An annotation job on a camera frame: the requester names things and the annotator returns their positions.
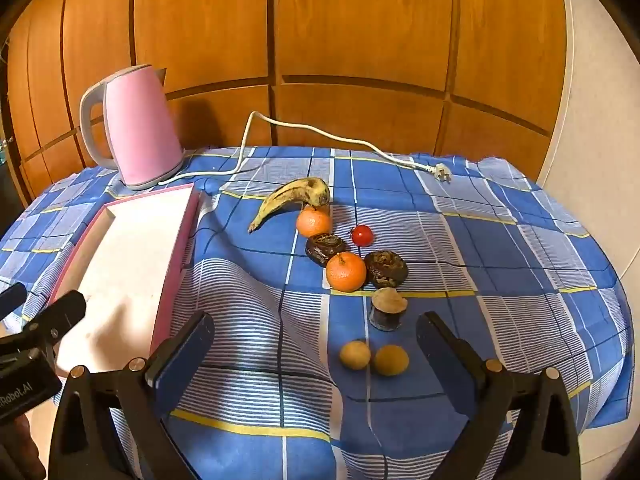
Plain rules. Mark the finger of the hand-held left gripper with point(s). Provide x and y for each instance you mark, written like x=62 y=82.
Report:
x=10 y=297
x=67 y=315

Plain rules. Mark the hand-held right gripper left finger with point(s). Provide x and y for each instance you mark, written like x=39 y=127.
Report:
x=187 y=360

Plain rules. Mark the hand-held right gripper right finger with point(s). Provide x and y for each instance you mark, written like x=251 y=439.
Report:
x=440 y=355

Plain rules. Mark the brown kiwi fruit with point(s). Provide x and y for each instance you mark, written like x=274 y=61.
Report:
x=391 y=360

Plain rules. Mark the dark sugarcane piece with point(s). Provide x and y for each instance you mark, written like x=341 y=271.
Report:
x=387 y=317

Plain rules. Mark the pink shallow box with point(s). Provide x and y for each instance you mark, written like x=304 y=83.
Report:
x=125 y=270

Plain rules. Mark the small yellow longan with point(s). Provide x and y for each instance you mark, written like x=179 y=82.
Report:
x=355 y=355

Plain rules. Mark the dark brown water chestnut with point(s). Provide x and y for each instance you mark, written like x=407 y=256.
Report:
x=385 y=269

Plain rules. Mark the orange mandarin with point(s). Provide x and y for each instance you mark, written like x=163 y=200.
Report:
x=345 y=272
x=313 y=222

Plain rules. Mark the small red tomato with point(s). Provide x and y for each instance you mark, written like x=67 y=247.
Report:
x=361 y=236

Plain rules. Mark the dark brown avocado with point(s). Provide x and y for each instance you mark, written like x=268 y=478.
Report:
x=322 y=250

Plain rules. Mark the spotted yellow banana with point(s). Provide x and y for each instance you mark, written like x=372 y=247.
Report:
x=290 y=195

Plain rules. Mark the person's left hand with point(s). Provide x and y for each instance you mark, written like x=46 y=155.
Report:
x=17 y=452

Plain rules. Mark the blue plaid tablecloth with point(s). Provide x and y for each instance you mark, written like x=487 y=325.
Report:
x=450 y=270

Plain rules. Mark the pink electric kettle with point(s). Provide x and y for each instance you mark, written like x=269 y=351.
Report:
x=140 y=130

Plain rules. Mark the wooden panelled wardrobe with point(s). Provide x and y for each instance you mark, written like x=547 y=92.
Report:
x=350 y=35

